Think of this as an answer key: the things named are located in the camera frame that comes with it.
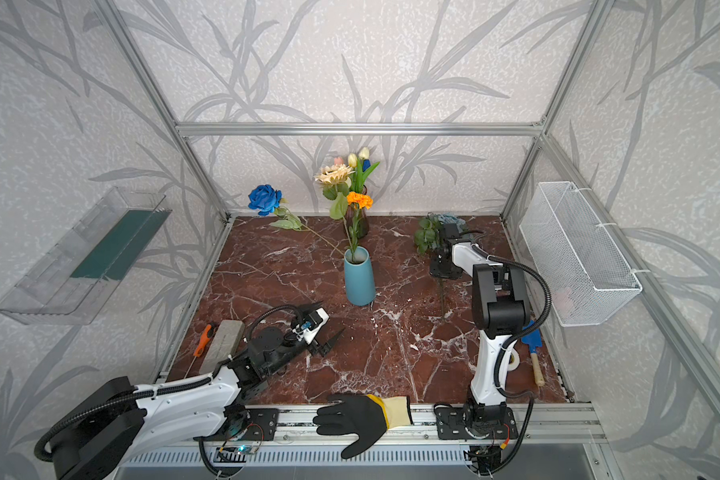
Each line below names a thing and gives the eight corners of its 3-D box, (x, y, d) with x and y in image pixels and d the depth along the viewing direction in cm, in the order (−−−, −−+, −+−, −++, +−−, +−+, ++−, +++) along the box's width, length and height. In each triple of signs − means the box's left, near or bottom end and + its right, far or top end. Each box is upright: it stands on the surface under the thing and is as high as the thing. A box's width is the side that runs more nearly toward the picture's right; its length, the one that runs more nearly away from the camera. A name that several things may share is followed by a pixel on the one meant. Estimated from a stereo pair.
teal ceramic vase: (349, 307, 97) (343, 270, 81) (347, 287, 102) (341, 248, 85) (373, 304, 98) (372, 266, 81) (370, 284, 103) (369, 245, 86)
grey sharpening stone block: (204, 373, 84) (198, 369, 81) (222, 325, 93) (217, 320, 90) (232, 373, 84) (227, 369, 81) (247, 325, 93) (243, 320, 90)
